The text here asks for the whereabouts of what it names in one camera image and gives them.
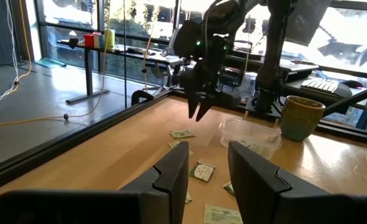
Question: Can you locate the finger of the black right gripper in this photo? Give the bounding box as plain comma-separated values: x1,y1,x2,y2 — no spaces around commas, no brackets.
188,93,200,119
195,98,215,122

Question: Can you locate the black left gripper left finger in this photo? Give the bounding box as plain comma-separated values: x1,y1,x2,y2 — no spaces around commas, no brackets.
0,141,190,224

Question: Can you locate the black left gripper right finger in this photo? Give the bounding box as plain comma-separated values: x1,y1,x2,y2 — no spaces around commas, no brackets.
228,141,367,224

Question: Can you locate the clear plastic bin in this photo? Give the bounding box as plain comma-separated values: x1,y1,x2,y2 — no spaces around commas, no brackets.
218,117,283,160

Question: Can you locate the grey office chair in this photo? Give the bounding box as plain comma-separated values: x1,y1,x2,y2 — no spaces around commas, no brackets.
147,27,184,96

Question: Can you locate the olive green ceramic mug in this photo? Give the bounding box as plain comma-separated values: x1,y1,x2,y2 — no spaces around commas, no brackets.
279,95,327,142

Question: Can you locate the light green cylinder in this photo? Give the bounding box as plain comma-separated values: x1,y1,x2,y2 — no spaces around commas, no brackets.
104,29,116,50

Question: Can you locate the black standing desk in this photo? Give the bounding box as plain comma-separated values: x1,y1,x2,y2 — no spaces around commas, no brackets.
57,37,184,105

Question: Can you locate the pink box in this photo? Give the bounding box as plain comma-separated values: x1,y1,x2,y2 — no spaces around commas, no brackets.
92,32,103,49

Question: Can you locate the laptop keyboard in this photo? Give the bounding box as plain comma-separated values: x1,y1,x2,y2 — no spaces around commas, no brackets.
281,76,354,106

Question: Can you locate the grey monitor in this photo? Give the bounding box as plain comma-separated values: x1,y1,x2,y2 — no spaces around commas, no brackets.
284,0,333,47

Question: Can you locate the red box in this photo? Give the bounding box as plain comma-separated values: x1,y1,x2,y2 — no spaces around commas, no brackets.
83,33,95,48

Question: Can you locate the black desk brace bar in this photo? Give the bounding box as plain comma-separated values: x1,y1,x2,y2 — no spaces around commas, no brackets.
323,81,367,118

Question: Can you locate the black computer mouse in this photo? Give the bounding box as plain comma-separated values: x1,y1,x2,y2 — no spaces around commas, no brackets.
340,79,365,90

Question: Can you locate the teal floor mat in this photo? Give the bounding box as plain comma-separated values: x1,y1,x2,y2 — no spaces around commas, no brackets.
34,57,68,69

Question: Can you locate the yellow extension cable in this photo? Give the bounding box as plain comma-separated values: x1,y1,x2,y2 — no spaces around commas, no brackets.
141,0,161,93

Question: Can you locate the yellow cable with black ball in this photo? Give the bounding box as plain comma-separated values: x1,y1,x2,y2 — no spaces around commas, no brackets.
0,0,113,128

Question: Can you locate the black aluminium table frame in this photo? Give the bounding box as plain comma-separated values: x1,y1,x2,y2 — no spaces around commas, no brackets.
0,88,367,195

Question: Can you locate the white cable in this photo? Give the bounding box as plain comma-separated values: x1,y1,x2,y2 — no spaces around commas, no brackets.
0,0,20,114

